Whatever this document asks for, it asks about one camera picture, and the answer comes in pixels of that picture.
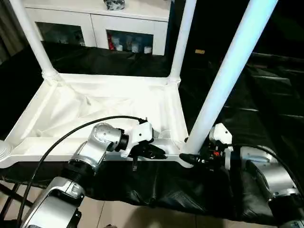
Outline white plastic table top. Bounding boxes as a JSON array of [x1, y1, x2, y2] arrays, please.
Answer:
[[0, 72, 194, 169]]

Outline black table mat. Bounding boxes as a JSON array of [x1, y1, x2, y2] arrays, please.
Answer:
[[0, 40, 304, 225]]

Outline black long bar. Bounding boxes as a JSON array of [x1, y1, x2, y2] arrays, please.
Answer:
[[251, 52, 304, 60]]

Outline white glass-door cabinet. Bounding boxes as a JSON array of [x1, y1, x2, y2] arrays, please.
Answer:
[[22, 0, 171, 57]]

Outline black white patterned ornament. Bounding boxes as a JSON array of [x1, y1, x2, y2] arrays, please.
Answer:
[[103, 0, 126, 11]]

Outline grey curtain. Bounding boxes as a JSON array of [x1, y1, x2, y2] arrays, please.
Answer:
[[0, 0, 27, 65]]

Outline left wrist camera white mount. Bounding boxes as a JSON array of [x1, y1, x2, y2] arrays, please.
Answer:
[[120, 117, 154, 159]]

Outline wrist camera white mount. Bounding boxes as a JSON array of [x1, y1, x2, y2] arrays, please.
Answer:
[[120, 117, 154, 159], [209, 123, 233, 171]]

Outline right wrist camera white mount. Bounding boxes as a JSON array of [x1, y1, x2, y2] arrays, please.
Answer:
[[209, 123, 233, 171]]

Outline black folding table frame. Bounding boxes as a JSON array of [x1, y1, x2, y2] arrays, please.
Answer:
[[0, 181, 34, 207]]

